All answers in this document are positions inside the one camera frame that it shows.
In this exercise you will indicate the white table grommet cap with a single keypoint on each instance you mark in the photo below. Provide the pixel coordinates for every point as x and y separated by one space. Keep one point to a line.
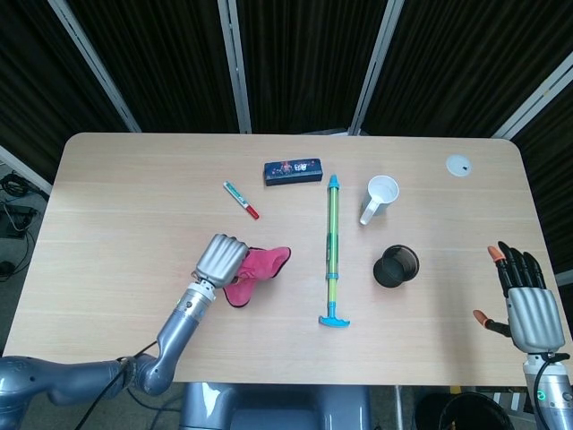
459 165

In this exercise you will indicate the black waste bin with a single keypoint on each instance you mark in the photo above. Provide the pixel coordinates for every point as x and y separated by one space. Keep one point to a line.
465 412

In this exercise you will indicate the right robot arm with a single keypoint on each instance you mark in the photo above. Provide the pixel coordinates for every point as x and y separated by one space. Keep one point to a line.
548 394

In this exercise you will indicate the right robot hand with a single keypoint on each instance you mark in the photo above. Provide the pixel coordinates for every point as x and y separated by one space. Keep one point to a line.
528 309

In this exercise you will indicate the red white marker pen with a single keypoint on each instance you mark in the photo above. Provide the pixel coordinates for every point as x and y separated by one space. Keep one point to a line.
241 200

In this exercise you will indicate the dark brown cup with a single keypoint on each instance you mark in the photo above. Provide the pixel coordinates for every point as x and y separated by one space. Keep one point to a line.
395 270

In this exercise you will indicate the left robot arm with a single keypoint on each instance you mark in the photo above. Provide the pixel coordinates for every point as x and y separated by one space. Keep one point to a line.
112 358

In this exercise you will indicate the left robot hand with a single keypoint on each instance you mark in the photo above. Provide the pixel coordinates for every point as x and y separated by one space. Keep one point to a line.
221 262

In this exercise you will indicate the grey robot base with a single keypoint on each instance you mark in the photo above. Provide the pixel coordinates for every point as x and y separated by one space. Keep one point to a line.
273 407

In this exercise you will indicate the green blue toy water pump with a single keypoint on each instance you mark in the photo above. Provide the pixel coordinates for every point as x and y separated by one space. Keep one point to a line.
332 251

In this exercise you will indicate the pink cloth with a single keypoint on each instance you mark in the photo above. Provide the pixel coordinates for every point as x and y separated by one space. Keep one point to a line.
259 273

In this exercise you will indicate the white plastic mug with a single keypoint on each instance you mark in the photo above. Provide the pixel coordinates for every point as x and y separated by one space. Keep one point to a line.
378 199

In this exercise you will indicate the dark blue pencil case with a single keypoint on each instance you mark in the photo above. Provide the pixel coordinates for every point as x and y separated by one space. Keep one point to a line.
293 171

